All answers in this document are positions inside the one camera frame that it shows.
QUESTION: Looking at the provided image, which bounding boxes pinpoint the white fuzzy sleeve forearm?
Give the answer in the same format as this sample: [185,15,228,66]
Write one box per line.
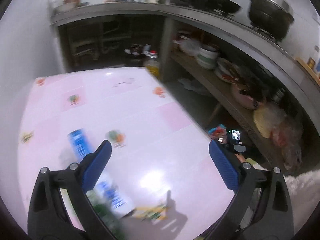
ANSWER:
[252,162,320,230]

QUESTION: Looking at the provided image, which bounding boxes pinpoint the blue plastic trash basket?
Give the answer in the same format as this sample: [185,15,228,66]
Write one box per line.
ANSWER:
[208,124,227,144]

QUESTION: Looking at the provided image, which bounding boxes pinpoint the blue white carton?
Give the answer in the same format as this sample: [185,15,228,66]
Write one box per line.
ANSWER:
[68,129,135,218]

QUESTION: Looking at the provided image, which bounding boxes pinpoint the yellow plastic bag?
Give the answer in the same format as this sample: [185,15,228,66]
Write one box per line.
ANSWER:
[253,102,287,139]

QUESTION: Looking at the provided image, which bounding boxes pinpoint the pink plastic basin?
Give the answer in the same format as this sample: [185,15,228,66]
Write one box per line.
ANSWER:
[231,83,265,110]

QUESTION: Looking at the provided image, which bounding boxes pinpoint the clear red plastic bag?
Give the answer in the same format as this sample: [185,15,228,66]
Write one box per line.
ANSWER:
[271,118,303,172]

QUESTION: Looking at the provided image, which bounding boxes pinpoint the green white snack packet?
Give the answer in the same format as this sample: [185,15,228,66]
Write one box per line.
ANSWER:
[86,190,168,239]

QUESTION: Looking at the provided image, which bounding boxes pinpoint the white plates stack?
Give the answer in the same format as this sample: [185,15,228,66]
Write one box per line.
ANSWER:
[214,57,238,83]

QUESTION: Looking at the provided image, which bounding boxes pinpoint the stacked white green bowls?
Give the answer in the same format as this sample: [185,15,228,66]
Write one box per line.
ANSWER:
[196,44,219,70]

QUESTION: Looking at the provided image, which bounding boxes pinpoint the white plastic bag on shelf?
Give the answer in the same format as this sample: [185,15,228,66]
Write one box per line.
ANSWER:
[179,39,201,57]

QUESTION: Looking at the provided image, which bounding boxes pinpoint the wooden cutting board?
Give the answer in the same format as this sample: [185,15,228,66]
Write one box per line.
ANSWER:
[296,57,320,86]

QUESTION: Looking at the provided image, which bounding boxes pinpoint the cooking oil bottle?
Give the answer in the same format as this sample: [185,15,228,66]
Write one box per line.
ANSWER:
[143,50,160,78]

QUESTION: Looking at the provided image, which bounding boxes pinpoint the dark ceramic jar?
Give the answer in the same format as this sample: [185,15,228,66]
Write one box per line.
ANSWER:
[124,44,145,60]

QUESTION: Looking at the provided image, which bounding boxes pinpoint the black cooking pot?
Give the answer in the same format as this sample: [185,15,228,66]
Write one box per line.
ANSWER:
[248,0,295,42]

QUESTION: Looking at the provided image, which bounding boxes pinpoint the black wok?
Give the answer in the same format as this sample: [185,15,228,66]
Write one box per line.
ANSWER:
[191,0,241,17]

